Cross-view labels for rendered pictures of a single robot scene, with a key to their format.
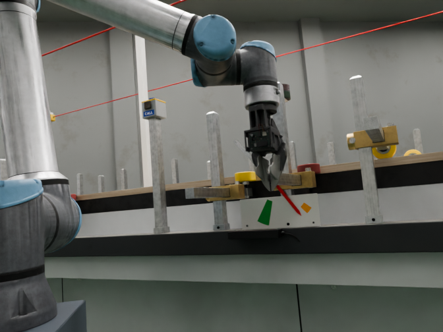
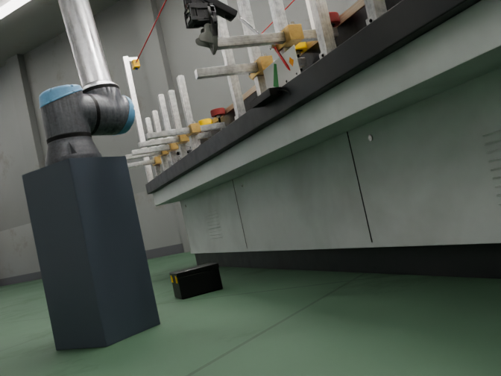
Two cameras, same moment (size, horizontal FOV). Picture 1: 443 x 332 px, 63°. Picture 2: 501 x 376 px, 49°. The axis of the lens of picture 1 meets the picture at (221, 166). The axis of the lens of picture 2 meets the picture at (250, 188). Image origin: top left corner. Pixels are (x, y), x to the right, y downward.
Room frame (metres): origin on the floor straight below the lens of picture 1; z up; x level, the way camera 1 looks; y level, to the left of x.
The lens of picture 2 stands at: (-0.33, -1.24, 0.31)
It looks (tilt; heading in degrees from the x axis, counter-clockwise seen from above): 3 degrees up; 41
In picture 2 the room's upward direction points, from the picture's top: 12 degrees counter-clockwise
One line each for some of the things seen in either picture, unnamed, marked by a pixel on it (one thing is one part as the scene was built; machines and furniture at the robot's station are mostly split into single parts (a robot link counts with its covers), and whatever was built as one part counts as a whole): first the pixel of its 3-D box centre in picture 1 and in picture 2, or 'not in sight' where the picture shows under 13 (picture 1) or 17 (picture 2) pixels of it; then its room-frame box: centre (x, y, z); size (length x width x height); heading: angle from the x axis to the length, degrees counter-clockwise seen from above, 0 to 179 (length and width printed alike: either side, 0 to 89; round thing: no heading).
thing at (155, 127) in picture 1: (157, 174); (230, 68); (1.40, 0.25, 0.93); 0.05 x 0.05 x 0.45; 63
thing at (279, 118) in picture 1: (283, 153); (278, 14); (1.17, -0.21, 0.94); 0.04 x 0.04 x 0.48; 63
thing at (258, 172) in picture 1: (261, 172); (204, 42); (0.90, -0.10, 0.86); 0.06 x 0.03 x 0.09; 153
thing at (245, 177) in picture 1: (246, 186); (297, 56); (1.41, -0.09, 0.85); 0.08 x 0.08 x 0.11
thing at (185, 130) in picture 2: not in sight; (186, 130); (1.68, 0.89, 0.81); 0.44 x 0.03 x 0.04; 153
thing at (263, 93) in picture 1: (262, 100); not in sight; (0.90, -0.12, 1.05); 0.10 x 0.09 x 0.05; 63
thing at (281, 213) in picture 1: (277, 212); (280, 72); (1.16, -0.17, 0.75); 0.26 x 0.01 x 0.10; 63
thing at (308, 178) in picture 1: (293, 181); (288, 39); (1.16, -0.23, 0.85); 0.14 x 0.06 x 0.05; 63
